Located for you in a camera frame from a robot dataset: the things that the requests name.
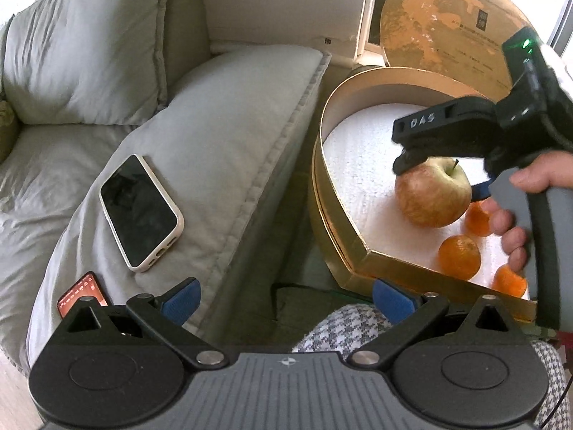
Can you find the orange tangerine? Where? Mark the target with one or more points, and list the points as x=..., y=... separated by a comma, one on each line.
x=478, y=220
x=459, y=257
x=509, y=282

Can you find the person's right hand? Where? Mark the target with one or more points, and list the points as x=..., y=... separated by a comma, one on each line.
x=548, y=172

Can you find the smartphone with red screen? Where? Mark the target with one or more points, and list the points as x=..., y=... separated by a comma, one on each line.
x=80, y=293

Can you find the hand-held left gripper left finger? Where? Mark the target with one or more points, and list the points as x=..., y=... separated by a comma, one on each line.
x=181, y=300

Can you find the grey sofa back cushion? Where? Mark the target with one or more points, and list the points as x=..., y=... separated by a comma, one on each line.
x=89, y=40

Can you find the white foam box insert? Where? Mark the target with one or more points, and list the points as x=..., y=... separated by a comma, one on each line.
x=367, y=165

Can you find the gold round box lid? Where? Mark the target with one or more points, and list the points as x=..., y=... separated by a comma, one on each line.
x=429, y=22

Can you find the beige sofa frame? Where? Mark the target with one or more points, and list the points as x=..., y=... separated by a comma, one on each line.
x=188, y=36

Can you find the grey sofa seat cushion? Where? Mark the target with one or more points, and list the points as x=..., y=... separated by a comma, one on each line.
x=49, y=179

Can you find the red-green apple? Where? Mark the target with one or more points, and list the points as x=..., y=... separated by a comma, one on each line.
x=432, y=197

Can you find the gold semicircular gift box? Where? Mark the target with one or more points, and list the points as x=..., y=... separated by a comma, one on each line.
x=340, y=224

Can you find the person's right leg houndstooth trousers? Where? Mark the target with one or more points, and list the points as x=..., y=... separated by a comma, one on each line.
x=555, y=385

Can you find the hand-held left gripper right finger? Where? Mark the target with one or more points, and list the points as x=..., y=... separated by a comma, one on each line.
x=394, y=300

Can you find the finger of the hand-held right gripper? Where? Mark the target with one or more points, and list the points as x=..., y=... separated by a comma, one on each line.
x=480, y=192
x=407, y=161

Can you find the smartphone in white case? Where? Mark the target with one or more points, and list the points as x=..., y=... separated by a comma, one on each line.
x=138, y=215

